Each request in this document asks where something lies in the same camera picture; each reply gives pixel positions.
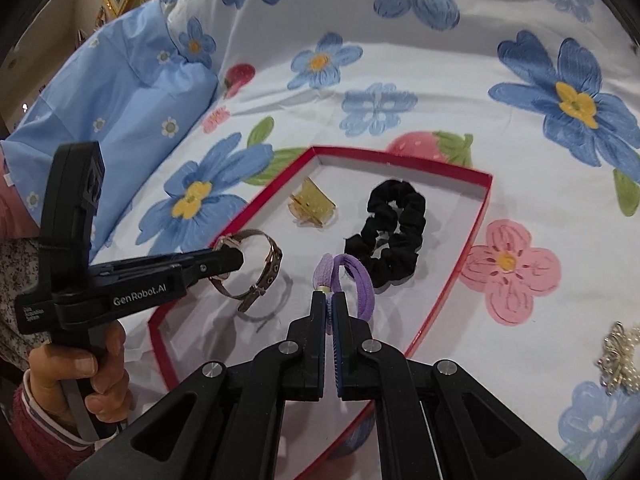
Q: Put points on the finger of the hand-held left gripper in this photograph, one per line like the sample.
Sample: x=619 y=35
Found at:
x=145 y=265
x=215 y=264

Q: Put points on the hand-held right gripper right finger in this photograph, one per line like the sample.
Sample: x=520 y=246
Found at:
x=351 y=360

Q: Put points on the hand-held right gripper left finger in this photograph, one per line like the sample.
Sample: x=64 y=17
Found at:
x=305 y=360

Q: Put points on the red shallow box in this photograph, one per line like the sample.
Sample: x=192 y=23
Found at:
x=325 y=195

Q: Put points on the person's left forearm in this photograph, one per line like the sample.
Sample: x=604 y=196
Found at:
x=40 y=430

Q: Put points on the person's left hand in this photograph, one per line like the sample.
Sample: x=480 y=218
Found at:
x=65 y=362

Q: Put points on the pink cloth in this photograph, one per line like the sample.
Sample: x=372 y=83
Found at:
x=15 y=205

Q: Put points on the small-floral patterned cloth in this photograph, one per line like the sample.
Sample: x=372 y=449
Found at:
x=20 y=285

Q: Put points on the black scrunchie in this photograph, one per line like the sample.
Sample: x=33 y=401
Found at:
x=385 y=255

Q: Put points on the yellow hair claw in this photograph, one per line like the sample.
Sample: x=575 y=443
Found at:
x=310 y=202

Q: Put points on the light blue flowered pillow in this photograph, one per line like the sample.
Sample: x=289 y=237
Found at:
x=120 y=95

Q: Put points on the white floral bed sheet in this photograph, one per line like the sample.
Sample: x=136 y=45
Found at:
x=450 y=110

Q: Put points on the pearl hair accessory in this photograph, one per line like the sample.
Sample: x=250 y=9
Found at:
x=620 y=355

